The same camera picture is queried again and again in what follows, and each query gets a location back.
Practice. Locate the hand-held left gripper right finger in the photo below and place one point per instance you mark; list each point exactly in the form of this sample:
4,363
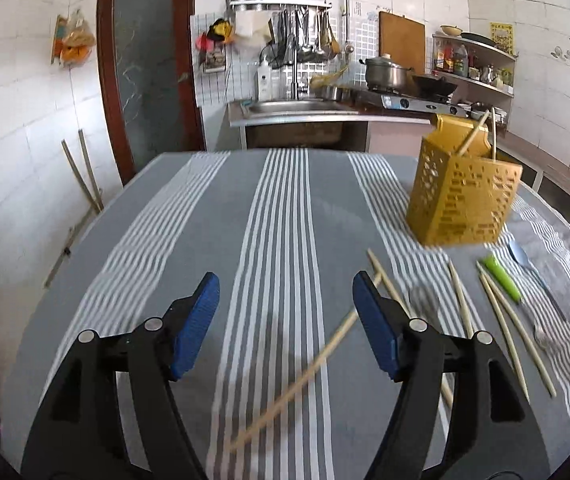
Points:
375,320

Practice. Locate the metal wall rack shelf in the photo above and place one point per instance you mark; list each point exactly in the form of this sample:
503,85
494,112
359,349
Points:
280,2

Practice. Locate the kitchen counter with cabinets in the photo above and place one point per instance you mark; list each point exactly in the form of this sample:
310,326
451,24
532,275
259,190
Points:
555,175

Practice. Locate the small steel pot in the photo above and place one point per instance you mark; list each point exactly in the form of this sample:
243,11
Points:
334,93

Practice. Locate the red sauce bottle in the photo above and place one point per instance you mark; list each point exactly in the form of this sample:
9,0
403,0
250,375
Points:
448,60

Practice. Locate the white corner shelf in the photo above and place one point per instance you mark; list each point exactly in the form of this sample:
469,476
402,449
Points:
475,80

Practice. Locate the metal spoon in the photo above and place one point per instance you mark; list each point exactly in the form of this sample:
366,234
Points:
519,254

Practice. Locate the beige bowl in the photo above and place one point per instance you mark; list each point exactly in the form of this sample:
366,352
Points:
451,30

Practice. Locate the gas stove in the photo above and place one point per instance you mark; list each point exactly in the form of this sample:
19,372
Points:
415,102

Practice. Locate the white hanging cloth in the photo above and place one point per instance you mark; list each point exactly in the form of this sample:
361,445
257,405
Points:
252,24

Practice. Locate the wooden door with frosted glass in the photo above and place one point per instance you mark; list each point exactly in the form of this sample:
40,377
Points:
150,70

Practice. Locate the wooden chopstick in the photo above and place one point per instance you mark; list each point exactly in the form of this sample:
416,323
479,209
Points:
520,330
472,132
492,135
461,300
390,282
310,370
502,330

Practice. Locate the steel sink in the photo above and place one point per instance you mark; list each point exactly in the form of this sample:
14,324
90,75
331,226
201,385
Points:
295,107

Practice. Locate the colourful hanging cloths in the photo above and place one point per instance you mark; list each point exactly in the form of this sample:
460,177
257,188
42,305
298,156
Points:
215,37

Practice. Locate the yellow perforated utensil holder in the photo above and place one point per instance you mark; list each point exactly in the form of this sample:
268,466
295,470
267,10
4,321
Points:
465,200

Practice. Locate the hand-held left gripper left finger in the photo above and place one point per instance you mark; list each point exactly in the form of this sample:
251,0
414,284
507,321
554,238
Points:
197,320

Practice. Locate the hanging metal ladles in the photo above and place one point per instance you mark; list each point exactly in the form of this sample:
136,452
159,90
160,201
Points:
307,35

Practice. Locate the cooking oil bottle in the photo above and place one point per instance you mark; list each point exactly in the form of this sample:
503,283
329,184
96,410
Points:
461,61

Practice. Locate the grey striped tablecloth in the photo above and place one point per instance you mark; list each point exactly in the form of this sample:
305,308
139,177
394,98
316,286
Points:
285,240

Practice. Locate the yellow wall poster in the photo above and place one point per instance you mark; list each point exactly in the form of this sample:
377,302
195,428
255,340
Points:
502,38

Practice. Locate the white soap bottle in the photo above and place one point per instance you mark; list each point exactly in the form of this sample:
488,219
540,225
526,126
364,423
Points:
264,80

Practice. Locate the metal wall pipe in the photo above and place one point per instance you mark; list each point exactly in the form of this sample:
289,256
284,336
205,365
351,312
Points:
347,5

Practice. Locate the wall sticker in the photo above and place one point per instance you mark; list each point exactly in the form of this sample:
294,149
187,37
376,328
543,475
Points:
565,51

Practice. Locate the black wok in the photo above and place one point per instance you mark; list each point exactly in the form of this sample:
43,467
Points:
435,85

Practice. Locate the black pan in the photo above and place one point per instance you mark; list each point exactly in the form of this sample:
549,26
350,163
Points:
477,38

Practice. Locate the steel faucet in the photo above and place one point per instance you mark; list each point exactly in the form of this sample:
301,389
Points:
296,67

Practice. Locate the wooden pole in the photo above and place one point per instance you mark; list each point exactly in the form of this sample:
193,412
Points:
81,172
91,167

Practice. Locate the steel pot with lid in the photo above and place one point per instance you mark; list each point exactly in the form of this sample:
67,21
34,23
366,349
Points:
386,72

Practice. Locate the hanging plastic bag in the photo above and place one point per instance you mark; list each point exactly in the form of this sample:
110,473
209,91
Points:
76,40

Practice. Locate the rectangular wooden cutting board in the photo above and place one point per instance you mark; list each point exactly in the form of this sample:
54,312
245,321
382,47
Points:
402,40

